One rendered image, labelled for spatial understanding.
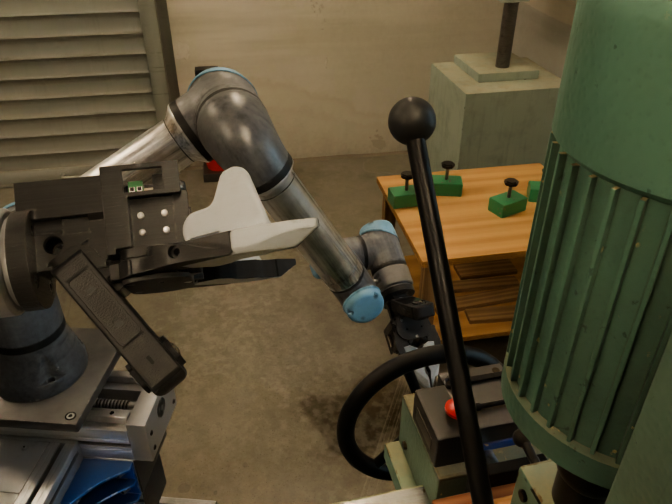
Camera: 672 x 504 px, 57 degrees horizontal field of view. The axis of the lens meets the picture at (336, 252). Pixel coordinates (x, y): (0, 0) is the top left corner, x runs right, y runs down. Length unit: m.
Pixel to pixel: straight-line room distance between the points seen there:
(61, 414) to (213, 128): 0.50
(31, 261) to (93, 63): 3.06
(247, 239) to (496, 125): 2.44
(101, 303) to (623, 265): 0.32
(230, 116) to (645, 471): 0.74
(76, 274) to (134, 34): 3.00
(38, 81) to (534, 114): 2.40
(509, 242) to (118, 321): 1.66
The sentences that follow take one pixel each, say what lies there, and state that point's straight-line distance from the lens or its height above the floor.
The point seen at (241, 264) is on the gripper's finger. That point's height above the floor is 1.28.
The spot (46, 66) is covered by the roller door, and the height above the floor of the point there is 0.63.
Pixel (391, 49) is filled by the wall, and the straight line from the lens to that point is 3.57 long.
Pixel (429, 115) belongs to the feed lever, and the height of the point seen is 1.40.
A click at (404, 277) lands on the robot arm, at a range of 1.26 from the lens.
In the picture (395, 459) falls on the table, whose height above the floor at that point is 0.87.
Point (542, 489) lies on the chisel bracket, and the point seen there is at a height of 1.07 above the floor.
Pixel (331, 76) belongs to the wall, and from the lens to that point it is 3.54.
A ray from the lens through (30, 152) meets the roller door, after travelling 3.73.
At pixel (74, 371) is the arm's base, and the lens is 1.13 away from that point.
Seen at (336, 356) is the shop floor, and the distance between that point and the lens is 2.30.
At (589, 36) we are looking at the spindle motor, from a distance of 0.37.
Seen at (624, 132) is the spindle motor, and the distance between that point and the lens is 0.35.
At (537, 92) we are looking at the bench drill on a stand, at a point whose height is 0.69.
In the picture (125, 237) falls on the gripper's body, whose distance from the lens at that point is 0.44.
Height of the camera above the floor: 1.56
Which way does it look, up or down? 33 degrees down
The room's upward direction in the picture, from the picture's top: straight up
